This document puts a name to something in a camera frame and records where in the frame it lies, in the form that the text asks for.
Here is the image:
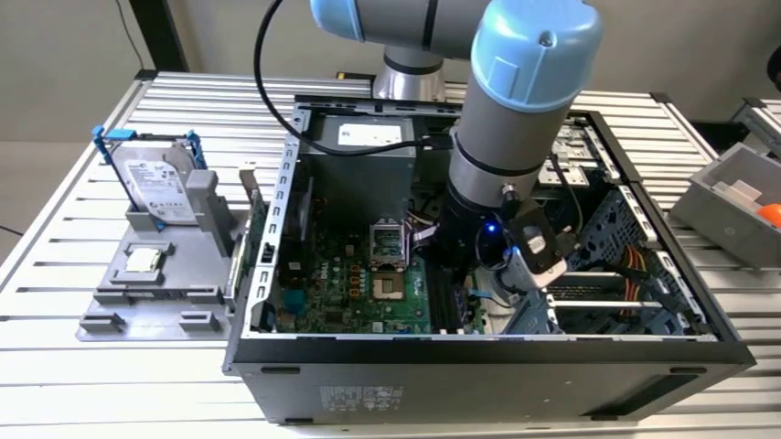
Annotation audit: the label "silver CPU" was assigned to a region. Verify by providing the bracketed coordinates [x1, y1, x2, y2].
[124, 248, 165, 272]

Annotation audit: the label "grey metal drive cage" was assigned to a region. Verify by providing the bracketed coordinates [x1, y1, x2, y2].
[535, 117, 590, 189]

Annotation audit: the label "thick black cable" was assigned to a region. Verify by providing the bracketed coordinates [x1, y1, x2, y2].
[252, 0, 454, 159]

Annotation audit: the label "CPU socket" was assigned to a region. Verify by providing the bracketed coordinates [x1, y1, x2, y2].
[372, 273, 404, 301]

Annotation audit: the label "metal disk bay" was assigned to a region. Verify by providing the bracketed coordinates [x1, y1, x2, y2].
[504, 272, 715, 337]

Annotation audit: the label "black RAM slot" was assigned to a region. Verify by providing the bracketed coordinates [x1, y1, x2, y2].
[442, 276, 456, 334]
[434, 273, 448, 334]
[426, 272, 440, 334]

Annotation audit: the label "aluminium side table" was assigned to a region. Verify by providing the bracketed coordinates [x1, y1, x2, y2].
[725, 97, 781, 159]

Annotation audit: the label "metal socket cover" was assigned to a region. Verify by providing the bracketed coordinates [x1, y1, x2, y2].
[368, 219, 408, 271]

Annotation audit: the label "green motherboard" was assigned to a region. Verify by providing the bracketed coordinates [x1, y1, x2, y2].
[267, 228, 490, 335]

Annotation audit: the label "RAM stick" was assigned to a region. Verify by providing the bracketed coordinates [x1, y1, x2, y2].
[124, 289, 192, 300]
[451, 278, 475, 331]

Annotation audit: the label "black rounded object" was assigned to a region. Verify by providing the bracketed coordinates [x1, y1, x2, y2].
[761, 43, 781, 91]

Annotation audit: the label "white block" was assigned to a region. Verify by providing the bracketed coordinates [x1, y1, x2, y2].
[711, 179, 763, 202]

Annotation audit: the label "orange yellow red wires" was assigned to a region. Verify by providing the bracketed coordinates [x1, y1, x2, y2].
[618, 244, 649, 319]

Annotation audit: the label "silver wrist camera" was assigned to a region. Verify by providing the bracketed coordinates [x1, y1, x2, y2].
[491, 246, 570, 293]

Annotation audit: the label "orange ball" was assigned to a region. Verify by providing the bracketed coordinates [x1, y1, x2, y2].
[753, 203, 781, 229]

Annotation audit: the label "hard disk in blue carrier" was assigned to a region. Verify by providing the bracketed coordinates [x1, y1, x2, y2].
[95, 129, 205, 230]

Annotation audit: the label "black frame post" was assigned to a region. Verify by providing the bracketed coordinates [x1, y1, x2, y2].
[120, 0, 192, 73]

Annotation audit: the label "grey power supply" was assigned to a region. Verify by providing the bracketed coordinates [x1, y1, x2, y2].
[301, 113, 456, 230]

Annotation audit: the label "grey plastic bin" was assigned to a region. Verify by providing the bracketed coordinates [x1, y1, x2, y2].
[669, 141, 781, 272]

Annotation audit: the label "black PC case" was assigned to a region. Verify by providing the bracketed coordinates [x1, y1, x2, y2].
[220, 93, 758, 424]

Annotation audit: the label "grey parts rack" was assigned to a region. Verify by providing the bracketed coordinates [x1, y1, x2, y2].
[73, 171, 245, 343]

